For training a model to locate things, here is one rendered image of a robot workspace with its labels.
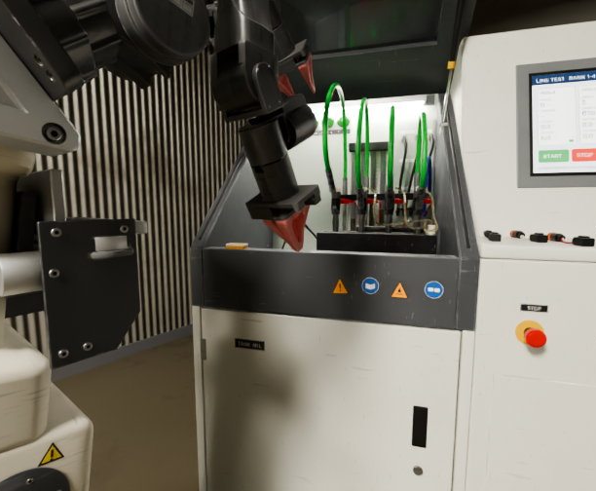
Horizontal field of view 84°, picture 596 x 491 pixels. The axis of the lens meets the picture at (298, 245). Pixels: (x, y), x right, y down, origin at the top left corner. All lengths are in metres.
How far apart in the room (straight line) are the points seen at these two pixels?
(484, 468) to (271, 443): 0.51
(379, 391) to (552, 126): 0.82
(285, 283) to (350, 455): 0.46
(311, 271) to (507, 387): 0.49
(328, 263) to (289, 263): 0.10
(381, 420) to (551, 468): 0.36
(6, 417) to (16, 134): 0.30
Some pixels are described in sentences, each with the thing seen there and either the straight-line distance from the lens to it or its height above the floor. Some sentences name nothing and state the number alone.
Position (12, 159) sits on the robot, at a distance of 0.42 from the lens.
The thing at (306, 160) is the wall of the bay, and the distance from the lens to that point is 1.36.
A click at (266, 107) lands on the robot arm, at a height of 1.18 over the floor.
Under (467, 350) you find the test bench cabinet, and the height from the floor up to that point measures 0.75.
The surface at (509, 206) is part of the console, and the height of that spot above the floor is 1.06.
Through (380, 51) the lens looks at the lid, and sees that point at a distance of 1.27.
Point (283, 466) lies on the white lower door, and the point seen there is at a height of 0.37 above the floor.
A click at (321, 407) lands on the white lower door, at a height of 0.56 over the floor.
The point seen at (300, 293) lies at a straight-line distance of 0.83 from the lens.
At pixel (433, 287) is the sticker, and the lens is 0.80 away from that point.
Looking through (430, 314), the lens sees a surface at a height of 0.82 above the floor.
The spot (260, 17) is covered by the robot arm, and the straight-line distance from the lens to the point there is 0.49.
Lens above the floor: 1.06
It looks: 7 degrees down
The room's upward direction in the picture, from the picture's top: straight up
